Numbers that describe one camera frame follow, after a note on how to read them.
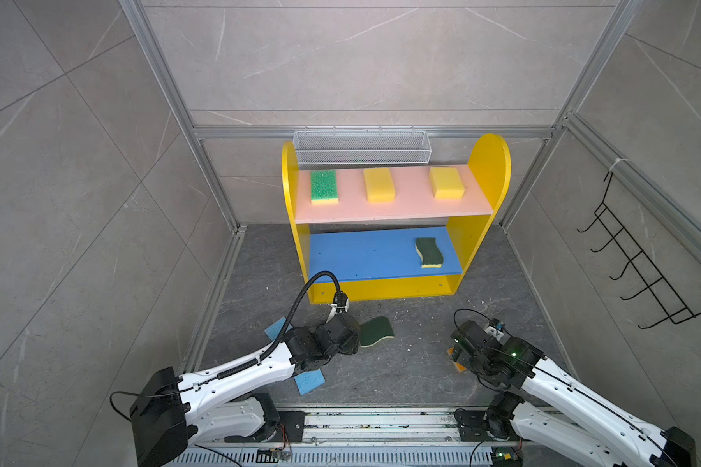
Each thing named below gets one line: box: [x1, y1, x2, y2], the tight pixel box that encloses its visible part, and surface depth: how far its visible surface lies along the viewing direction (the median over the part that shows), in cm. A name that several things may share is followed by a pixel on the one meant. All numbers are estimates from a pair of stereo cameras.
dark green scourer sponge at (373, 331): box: [359, 316, 396, 348], surface depth 92 cm
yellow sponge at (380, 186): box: [364, 167, 397, 205], surface depth 73 cm
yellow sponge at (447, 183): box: [429, 167, 466, 201], surface depth 73 cm
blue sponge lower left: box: [293, 368, 327, 396], surface depth 81 cm
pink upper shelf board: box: [295, 164, 494, 225], surface depth 72 cm
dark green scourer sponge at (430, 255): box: [414, 237, 444, 269], surface depth 92 cm
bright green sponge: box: [309, 169, 339, 206], surface depth 72 cm
